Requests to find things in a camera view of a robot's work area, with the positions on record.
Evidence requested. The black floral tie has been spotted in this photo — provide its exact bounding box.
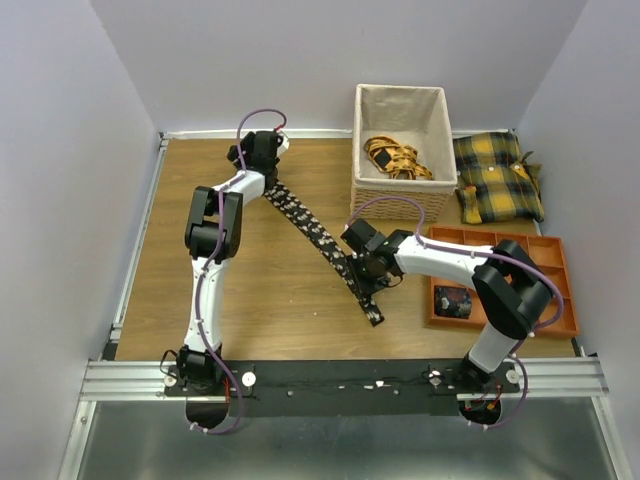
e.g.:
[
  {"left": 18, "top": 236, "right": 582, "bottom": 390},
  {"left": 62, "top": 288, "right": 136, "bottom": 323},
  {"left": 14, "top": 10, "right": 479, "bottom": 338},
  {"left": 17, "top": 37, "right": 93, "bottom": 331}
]
[{"left": 264, "top": 180, "right": 385, "bottom": 326}]

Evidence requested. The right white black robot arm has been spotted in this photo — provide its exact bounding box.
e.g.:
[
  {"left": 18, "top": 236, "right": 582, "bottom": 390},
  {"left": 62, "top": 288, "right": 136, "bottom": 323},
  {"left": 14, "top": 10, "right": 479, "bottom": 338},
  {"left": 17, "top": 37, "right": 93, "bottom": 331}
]
[{"left": 341, "top": 219, "right": 564, "bottom": 392}]

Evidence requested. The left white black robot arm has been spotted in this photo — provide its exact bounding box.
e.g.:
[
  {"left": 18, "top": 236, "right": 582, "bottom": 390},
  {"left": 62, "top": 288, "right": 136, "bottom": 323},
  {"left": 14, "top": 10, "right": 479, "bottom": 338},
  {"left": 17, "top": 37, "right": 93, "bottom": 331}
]
[{"left": 176, "top": 130, "right": 289, "bottom": 395}]

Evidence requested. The rolled dark floral tie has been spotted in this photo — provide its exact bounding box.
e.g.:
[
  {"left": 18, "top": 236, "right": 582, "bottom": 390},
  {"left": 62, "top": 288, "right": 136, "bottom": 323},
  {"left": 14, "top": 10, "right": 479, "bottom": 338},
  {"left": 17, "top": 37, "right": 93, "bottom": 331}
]
[{"left": 434, "top": 285, "right": 472, "bottom": 319}]

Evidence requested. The orange compartment tray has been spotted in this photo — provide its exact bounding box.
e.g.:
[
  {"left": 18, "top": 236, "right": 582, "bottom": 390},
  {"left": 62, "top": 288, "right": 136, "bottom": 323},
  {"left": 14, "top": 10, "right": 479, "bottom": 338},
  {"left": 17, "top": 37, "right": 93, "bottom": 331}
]
[{"left": 426, "top": 225, "right": 580, "bottom": 339}]

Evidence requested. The orange patterned tie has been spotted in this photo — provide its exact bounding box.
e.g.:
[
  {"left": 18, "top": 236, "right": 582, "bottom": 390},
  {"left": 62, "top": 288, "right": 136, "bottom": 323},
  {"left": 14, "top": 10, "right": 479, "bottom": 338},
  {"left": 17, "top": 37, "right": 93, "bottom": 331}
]
[{"left": 364, "top": 135, "right": 434, "bottom": 180}]

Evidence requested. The wicker basket with liner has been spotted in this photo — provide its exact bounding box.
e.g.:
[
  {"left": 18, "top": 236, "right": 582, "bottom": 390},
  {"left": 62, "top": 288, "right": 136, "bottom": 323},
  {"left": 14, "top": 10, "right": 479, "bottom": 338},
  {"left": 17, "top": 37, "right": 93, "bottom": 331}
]
[{"left": 351, "top": 84, "right": 457, "bottom": 222}]

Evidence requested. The yellow plaid shirt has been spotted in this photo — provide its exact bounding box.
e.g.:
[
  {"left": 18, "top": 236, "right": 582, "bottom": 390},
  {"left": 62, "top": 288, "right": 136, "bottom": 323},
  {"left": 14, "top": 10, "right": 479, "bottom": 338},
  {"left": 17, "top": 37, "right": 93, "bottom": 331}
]
[{"left": 453, "top": 131, "right": 545, "bottom": 225}]

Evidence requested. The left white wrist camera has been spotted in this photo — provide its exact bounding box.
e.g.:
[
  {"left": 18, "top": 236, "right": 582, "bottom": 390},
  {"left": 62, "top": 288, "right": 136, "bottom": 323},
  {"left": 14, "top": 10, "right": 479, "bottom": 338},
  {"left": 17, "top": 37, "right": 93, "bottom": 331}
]
[{"left": 276, "top": 131, "right": 290, "bottom": 157}]

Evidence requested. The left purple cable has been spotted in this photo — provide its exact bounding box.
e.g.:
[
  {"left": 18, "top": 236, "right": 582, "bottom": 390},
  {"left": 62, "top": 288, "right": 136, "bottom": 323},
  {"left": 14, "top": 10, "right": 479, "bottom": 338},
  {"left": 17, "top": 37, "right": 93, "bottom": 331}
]
[{"left": 187, "top": 108, "right": 288, "bottom": 435}]

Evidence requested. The purple cable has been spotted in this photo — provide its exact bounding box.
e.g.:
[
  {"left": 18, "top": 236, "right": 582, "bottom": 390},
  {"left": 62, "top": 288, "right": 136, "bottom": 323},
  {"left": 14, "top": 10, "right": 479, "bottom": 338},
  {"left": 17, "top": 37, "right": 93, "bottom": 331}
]
[
  {"left": 187, "top": 108, "right": 288, "bottom": 435},
  {"left": 347, "top": 196, "right": 566, "bottom": 431}
]

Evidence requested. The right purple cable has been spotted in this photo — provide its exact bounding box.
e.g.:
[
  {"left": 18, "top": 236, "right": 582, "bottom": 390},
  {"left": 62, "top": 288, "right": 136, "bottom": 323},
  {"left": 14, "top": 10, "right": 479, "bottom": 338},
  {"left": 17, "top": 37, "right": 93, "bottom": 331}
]
[{"left": 347, "top": 196, "right": 566, "bottom": 431}]

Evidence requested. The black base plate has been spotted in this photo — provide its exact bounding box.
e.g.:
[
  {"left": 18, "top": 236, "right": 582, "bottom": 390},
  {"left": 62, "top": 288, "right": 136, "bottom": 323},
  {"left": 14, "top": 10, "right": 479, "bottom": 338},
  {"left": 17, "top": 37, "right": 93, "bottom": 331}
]
[{"left": 164, "top": 358, "right": 521, "bottom": 419}]

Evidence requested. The aluminium frame rail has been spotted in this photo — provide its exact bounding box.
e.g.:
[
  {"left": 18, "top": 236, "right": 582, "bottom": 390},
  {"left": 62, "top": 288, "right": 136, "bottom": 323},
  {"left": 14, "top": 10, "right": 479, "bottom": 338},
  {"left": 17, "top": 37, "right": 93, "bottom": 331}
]
[{"left": 80, "top": 357, "right": 609, "bottom": 402}]

